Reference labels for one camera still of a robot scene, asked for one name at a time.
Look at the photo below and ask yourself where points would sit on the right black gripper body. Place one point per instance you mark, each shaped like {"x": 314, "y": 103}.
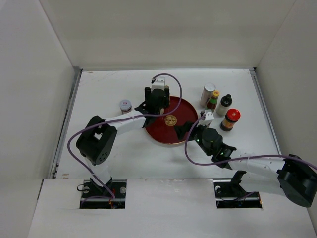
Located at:
{"x": 196, "y": 134}

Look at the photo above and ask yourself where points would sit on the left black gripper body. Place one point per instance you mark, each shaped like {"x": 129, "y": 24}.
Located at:
{"x": 164, "y": 105}

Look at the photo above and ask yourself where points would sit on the small yellow label sauce bottle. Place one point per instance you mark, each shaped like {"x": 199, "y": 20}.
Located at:
{"x": 166, "y": 89}

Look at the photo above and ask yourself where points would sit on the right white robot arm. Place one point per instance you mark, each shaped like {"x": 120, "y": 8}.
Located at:
{"x": 289, "y": 176}

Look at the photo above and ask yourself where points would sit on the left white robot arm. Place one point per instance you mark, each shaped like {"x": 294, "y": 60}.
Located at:
{"x": 96, "y": 144}

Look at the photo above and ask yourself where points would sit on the red round tray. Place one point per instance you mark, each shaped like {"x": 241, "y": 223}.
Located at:
{"x": 162, "y": 129}

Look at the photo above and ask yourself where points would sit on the jar with white red lid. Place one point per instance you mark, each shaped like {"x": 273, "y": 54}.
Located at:
{"x": 125, "y": 106}

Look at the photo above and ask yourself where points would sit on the yellow cap chili sauce bottle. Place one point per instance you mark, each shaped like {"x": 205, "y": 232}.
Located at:
{"x": 212, "y": 103}

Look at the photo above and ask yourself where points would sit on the red lid sauce jar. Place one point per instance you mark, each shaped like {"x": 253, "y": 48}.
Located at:
{"x": 231, "y": 117}

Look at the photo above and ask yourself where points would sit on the white bottle black cap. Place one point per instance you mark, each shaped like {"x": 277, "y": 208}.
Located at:
{"x": 224, "y": 105}

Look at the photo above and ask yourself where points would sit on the silver lid tall canister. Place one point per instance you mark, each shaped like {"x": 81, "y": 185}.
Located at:
{"x": 207, "y": 93}

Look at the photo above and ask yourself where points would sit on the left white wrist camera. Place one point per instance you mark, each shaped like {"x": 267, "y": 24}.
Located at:
{"x": 158, "y": 83}

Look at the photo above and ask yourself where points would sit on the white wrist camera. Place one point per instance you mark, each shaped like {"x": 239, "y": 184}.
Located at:
{"x": 208, "y": 117}
{"x": 158, "y": 83}

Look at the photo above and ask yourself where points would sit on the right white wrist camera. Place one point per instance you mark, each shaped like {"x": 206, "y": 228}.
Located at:
{"x": 208, "y": 117}

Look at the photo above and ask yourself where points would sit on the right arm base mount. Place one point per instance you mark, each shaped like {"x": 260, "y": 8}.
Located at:
{"x": 229, "y": 194}

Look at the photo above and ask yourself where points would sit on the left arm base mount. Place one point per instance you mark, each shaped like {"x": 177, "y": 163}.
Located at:
{"x": 96, "y": 197}

